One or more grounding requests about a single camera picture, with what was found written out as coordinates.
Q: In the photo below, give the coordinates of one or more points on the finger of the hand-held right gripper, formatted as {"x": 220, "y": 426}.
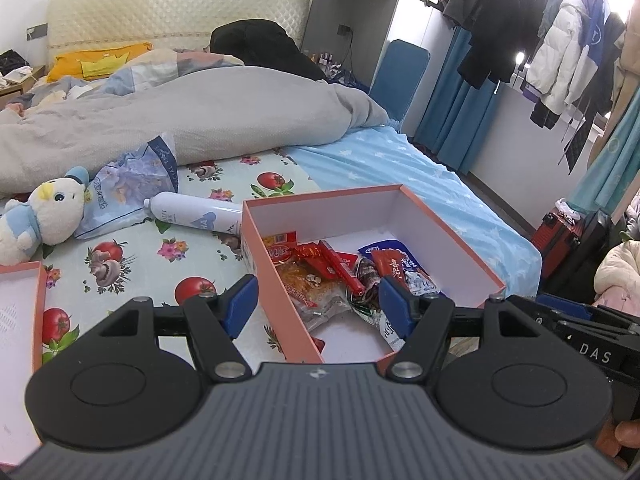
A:
{"x": 575, "y": 307}
{"x": 542, "y": 317}

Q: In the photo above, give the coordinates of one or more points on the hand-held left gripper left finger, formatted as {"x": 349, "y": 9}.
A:
{"x": 240, "y": 305}

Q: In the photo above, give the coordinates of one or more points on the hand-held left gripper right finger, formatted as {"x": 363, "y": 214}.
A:
{"x": 397, "y": 307}

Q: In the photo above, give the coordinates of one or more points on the white blue snack packet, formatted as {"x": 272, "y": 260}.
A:
{"x": 420, "y": 280}

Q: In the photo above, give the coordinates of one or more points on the dark crinkled snack packet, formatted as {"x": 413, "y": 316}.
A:
{"x": 367, "y": 285}

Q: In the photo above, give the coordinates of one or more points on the thin red snack stick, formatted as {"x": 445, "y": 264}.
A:
{"x": 345, "y": 270}

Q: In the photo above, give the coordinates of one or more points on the red labelled snack packet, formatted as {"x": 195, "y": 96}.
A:
{"x": 277, "y": 250}

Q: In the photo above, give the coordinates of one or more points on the pink cardboard box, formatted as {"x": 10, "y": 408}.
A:
{"x": 350, "y": 215}

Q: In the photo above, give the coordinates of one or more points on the person's right hand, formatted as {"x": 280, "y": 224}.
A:
{"x": 625, "y": 442}

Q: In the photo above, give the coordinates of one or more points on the black suitcase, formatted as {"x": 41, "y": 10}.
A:
{"x": 582, "y": 260}

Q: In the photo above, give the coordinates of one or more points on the cream puffer jacket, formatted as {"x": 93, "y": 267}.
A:
{"x": 620, "y": 275}

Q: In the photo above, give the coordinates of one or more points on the red suitcase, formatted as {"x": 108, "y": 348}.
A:
{"x": 557, "y": 232}

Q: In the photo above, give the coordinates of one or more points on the floral bed sheet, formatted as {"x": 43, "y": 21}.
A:
{"x": 145, "y": 260}

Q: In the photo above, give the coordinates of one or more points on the white spray bottle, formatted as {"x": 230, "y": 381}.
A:
{"x": 190, "y": 212}

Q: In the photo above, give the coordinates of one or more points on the teal hanging garment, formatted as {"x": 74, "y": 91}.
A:
{"x": 610, "y": 160}

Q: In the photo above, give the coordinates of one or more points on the blue patterned plastic bag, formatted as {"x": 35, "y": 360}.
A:
{"x": 130, "y": 185}

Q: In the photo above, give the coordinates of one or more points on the grey duvet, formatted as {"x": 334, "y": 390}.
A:
{"x": 200, "y": 115}

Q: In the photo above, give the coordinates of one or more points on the blue curtain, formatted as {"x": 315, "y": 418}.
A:
{"x": 450, "y": 110}

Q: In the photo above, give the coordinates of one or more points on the white blue plush duck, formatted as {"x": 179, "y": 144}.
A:
{"x": 50, "y": 210}

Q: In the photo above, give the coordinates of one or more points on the pink box lid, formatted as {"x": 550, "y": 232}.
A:
{"x": 17, "y": 320}

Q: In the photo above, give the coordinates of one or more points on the dark long coat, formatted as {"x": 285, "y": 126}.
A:
{"x": 600, "y": 85}

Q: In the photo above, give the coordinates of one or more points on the blue padded chair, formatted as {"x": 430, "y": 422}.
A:
{"x": 400, "y": 75}

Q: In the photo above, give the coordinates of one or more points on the patchwork quilt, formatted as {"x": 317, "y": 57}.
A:
{"x": 165, "y": 67}

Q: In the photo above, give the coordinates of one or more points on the row of small bottles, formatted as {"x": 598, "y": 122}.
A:
{"x": 325, "y": 61}

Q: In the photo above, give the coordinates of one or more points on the white puffer jacket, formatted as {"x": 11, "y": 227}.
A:
{"x": 565, "y": 50}

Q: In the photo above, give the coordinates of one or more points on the black garment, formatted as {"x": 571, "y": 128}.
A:
{"x": 260, "y": 45}

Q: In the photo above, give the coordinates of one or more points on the yellow pillow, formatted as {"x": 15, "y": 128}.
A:
{"x": 90, "y": 62}

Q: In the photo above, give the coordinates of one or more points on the cream padded headboard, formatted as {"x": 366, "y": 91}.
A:
{"x": 175, "y": 10}

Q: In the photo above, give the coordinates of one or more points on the wooden nightstand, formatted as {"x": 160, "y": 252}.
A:
{"x": 12, "y": 92}

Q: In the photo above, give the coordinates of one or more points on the small dark cloth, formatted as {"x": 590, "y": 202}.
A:
{"x": 12, "y": 60}

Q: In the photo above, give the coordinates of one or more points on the black wall socket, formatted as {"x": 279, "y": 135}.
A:
{"x": 344, "y": 30}

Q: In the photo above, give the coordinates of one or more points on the grey wall socket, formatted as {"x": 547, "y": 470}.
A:
{"x": 37, "y": 31}

